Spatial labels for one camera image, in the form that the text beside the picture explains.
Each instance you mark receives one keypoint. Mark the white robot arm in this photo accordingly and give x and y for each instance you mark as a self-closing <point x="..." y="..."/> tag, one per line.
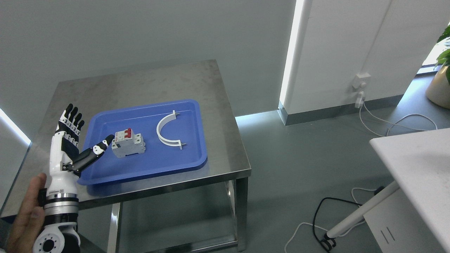
<point x="60" y="200"/>

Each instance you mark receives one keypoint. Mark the white curved plastic bracket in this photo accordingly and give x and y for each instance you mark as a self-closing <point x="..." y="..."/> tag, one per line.
<point x="163" y="131"/>

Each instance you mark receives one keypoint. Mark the grey red circuit breaker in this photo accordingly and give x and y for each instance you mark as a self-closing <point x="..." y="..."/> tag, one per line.
<point x="127" y="142"/>

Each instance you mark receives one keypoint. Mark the stainless steel table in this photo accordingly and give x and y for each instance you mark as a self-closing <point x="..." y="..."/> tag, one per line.
<point x="227" y="161"/>

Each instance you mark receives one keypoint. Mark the bare human hand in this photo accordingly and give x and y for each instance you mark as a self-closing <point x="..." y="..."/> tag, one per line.
<point x="29" y="220"/>

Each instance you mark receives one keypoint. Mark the black white robotic index finger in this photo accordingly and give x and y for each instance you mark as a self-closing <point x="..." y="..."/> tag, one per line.
<point x="76" y="127"/>

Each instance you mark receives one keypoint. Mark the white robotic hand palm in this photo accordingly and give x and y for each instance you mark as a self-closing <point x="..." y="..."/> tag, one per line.
<point x="62" y="182"/>

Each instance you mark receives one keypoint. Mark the potted green plant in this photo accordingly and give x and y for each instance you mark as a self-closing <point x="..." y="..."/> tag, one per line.
<point x="438" y="91"/>

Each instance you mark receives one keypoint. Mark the white power plug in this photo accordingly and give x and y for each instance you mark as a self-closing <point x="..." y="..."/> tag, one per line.
<point x="360" y="99"/>

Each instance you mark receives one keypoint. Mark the black white robotic little finger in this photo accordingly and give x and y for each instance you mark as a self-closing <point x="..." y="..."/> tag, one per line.
<point x="64" y="125"/>

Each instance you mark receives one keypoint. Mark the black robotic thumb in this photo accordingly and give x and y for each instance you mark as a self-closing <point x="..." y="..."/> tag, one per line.
<point x="79" y="161"/>

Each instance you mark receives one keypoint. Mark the white wall socket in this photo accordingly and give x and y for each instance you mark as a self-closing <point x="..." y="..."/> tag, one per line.
<point x="361" y="80"/>

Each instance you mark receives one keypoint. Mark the white desk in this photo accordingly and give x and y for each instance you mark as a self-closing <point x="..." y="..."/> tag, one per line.
<point x="411" y="214"/>

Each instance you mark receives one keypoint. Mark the black white robotic middle finger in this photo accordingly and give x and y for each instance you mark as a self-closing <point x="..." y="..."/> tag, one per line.
<point x="71" y="118"/>

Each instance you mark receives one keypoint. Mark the black white robotic ring finger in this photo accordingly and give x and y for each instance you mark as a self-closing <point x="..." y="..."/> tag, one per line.
<point x="67" y="121"/>

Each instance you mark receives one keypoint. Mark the blue plastic tray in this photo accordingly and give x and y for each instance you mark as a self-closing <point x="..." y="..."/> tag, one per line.
<point x="158" y="159"/>

